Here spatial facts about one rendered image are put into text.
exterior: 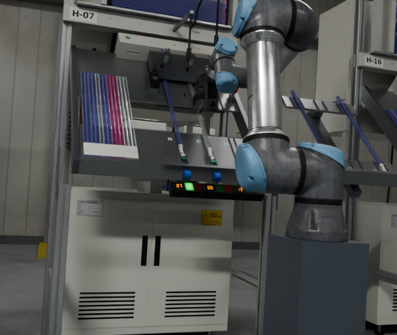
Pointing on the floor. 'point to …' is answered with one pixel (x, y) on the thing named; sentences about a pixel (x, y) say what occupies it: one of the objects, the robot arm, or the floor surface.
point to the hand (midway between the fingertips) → (198, 111)
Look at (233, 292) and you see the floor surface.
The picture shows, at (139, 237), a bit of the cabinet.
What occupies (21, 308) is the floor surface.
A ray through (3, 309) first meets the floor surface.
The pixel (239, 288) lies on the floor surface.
